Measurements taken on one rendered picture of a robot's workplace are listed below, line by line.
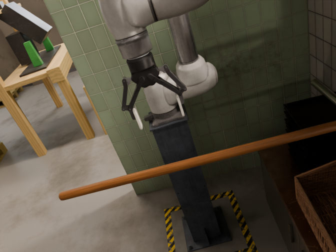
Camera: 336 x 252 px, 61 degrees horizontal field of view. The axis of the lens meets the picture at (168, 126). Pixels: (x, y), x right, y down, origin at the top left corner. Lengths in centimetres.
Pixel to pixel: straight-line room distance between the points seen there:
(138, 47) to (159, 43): 125
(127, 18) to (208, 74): 81
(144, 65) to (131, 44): 6
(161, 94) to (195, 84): 18
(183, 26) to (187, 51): 12
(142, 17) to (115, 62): 135
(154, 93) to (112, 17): 78
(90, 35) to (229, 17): 92
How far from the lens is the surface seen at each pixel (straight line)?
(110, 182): 97
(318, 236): 142
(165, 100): 151
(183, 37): 139
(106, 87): 216
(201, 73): 147
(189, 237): 225
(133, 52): 78
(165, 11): 76
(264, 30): 212
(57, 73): 365
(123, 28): 76
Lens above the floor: 176
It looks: 30 degrees down
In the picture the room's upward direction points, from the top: 19 degrees counter-clockwise
